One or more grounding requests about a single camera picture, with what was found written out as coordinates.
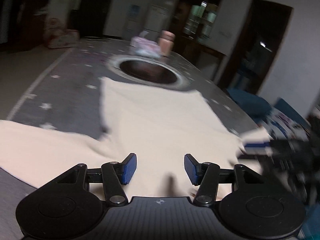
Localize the round black induction cooker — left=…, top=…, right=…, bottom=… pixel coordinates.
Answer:
left=106, top=55, right=191, bottom=91

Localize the grey star patterned tablecloth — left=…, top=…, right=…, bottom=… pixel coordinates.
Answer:
left=1, top=40, right=259, bottom=239

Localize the blue covered sofa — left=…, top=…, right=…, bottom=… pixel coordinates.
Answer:
left=227, top=88, right=311, bottom=138

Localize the dark wooden display cabinet right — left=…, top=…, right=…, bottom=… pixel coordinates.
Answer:
left=172, top=0, right=225, bottom=55

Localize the cream white garment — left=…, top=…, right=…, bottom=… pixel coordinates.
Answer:
left=1, top=77, right=270, bottom=197

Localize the tissue pack in plastic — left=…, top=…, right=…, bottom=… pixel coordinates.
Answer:
left=130, top=30, right=161, bottom=59

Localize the pink thermos jug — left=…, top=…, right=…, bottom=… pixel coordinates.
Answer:
left=158, top=30, right=175, bottom=56

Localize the colourful patterned cushion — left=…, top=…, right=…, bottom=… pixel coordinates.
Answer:
left=259, top=108, right=309, bottom=141

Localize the pink patterned child seat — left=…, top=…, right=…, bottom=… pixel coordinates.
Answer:
left=43, top=18, right=79, bottom=49

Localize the white refrigerator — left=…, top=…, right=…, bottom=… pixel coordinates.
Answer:
left=144, top=4, right=168, bottom=41

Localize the water dispenser with blue bottle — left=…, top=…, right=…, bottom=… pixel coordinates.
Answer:
left=123, top=4, right=140, bottom=40

